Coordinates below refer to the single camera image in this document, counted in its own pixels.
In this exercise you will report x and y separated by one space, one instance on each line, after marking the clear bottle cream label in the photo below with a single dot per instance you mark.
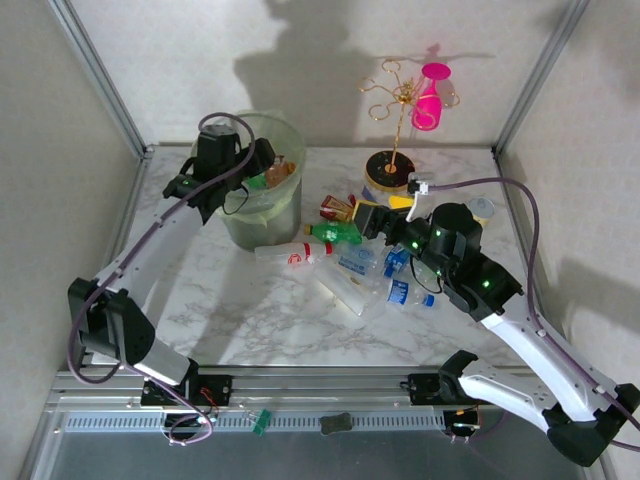
345 287

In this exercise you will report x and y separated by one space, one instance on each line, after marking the green bottle yellow cap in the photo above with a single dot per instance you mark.
330 233

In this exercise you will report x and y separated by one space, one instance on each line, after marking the small dark bone-shaped object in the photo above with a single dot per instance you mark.
336 424

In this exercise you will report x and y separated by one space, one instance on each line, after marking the small green circuit board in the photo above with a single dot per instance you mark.
261 422

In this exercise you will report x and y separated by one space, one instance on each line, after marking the green plastic bottle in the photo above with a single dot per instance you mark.
257 183

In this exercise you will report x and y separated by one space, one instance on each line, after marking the brown plastic bottle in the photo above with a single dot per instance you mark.
280 172

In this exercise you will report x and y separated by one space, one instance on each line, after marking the translucent green plastic bin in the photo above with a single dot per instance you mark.
270 225

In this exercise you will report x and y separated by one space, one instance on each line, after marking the clear bottle red label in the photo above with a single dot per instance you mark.
290 255

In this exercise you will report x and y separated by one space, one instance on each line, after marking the clear bottle blue label white cap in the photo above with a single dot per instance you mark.
397 257

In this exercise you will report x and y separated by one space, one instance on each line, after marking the red and gold snack packet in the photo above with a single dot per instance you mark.
335 207

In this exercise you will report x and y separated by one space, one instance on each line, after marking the pink wine glass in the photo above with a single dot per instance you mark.
427 112

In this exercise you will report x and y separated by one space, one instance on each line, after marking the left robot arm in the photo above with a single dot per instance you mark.
150 245

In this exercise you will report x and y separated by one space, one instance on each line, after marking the aluminium frame post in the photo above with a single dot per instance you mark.
541 75
104 80

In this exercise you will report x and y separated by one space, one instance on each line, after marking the aluminium front mounting rail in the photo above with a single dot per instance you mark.
325 387

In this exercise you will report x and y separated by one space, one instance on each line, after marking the pale green plastic bin liner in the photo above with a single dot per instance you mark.
295 150

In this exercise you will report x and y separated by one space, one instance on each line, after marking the gold glass rack black base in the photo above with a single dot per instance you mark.
390 172

